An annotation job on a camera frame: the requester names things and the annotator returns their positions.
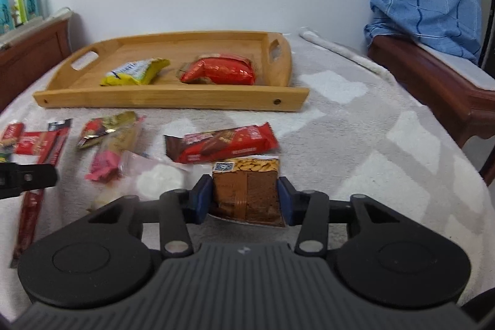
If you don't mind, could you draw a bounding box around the long red stick packet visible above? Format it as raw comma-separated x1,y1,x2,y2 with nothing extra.
10,119,72,268

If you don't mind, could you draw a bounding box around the wooden chair on right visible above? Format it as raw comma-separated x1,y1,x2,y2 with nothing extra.
367,33,495,185

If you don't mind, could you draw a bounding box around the beige nougat snack packet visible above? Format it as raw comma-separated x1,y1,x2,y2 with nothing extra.
85,120,142,212

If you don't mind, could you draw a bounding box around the red chocolate wafer bar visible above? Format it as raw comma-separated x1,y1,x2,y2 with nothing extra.
164,122,278,164

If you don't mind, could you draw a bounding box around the grey checkered blanket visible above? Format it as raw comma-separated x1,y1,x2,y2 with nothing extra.
1,33,494,321

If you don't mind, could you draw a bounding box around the red Biscoff biscuit packet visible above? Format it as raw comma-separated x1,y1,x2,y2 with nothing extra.
15,131,56,156

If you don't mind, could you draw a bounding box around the brown almond cake packet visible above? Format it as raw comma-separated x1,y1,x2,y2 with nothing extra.
210,155,284,227

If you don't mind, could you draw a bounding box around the bamboo serving tray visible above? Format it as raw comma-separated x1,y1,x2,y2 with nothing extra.
33,31,310,111

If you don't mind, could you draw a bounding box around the gold red snack packet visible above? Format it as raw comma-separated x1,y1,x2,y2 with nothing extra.
76,111,138,150

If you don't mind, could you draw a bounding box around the green snack packet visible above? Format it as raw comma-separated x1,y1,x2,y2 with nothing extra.
0,150,12,163

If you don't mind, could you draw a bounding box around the wooden side cabinet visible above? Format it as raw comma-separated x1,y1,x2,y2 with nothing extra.
0,19,71,110

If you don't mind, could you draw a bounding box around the lime green spray bottle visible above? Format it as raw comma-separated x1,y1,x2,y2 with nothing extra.
13,0,28,26

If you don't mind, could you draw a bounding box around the white tray on cabinet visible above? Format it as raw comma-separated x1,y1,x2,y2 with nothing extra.
0,7,73,49

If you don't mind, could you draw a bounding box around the large red nut snack bag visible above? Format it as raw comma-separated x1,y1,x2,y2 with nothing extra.
177,54,256,85

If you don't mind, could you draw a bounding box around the teal spray bottle left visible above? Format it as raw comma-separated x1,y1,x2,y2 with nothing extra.
0,0,14,34

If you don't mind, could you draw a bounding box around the pink snack packet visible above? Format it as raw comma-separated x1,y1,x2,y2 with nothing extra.
85,150,121,182

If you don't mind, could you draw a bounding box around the yellow Ameria snack packet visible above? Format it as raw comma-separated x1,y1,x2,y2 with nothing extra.
100,58,170,86

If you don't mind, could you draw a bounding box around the clear packet white candy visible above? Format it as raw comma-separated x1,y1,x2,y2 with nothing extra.
119,151,188,201

